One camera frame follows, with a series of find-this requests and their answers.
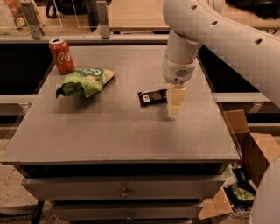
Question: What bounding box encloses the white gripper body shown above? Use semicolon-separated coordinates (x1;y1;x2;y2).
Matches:
162;56;196;84

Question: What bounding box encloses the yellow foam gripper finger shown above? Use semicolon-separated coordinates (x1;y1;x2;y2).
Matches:
167;83;186;115

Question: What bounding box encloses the black rxbar chocolate wrapper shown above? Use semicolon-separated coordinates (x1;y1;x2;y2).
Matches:
137;89;168;106

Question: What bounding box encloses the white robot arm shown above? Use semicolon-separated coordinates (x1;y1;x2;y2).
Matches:
163;0;280;107

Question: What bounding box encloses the green chip bag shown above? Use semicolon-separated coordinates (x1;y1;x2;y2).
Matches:
56;68;116;98

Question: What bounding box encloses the grey drawer cabinet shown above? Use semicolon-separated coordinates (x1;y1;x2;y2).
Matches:
2;45;239;224

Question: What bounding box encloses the cardboard box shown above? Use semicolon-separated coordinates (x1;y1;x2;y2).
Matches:
199;110;280;224

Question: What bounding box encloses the upper grey drawer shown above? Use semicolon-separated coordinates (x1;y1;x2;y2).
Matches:
22;175;224;201

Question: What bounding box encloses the grey drawer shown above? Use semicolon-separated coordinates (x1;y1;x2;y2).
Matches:
52;202;203;221
22;175;224;201

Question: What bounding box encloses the orange soda can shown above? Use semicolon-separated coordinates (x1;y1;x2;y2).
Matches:
49;38;74;74

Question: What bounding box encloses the black object top right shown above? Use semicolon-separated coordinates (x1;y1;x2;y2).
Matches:
225;0;280;19

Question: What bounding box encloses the green snack bag in box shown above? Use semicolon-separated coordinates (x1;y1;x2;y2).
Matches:
231;185;255;203

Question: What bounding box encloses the black bag on desk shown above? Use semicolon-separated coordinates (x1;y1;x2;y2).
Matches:
45;0;96;18

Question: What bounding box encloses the lower grey drawer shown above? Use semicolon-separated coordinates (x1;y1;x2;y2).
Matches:
52;202;203;221

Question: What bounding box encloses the grey metal bracket middle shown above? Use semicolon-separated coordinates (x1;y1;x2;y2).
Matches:
96;0;110;39

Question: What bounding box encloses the grey metal bracket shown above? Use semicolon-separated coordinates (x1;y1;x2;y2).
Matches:
20;0;43;40
96;0;110;39

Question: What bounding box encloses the grey metal bracket left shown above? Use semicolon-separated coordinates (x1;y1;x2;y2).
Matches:
20;0;43;40

